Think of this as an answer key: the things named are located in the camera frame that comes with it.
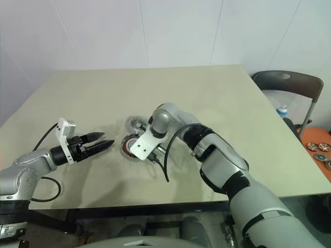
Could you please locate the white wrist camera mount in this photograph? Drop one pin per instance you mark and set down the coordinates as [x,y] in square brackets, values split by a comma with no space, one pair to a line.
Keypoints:
[62,129]
[143,144]

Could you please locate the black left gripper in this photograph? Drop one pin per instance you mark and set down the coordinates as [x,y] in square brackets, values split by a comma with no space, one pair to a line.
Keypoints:
[76,149]

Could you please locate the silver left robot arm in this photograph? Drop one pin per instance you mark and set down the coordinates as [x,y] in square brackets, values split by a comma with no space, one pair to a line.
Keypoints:
[26,165]

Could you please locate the black table frame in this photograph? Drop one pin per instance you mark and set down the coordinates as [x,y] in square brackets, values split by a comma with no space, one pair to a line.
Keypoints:
[129,209]

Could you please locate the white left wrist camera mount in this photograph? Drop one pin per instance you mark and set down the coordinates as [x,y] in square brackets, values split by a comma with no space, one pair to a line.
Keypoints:
[62,129]

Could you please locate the small grey finned disc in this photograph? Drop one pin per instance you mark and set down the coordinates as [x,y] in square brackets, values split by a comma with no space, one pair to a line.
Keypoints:
[320,157]

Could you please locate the blue and white bottle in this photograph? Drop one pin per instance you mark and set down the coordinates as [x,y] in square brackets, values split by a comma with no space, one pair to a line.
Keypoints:
[282,111]

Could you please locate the black folding chair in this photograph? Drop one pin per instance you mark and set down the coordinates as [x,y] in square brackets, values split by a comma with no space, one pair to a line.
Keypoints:
[292,82]

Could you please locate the small round motor housing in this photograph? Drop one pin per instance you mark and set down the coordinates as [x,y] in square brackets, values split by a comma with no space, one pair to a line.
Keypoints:
[328,164]

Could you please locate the small gold spoked rotor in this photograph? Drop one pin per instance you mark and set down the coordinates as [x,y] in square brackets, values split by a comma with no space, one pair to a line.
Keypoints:
[313,147]
[324,147]

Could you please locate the grey robot torso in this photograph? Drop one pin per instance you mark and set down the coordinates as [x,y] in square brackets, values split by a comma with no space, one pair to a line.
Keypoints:
[160,241]

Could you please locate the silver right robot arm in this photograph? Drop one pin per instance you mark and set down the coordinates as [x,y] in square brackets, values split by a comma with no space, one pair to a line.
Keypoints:
[232,160]

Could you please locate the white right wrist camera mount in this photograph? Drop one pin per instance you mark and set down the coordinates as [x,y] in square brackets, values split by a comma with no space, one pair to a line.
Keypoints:
[143,144]

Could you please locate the dark rounded shape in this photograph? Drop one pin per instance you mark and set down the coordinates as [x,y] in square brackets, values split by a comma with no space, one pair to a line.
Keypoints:
[194,230]

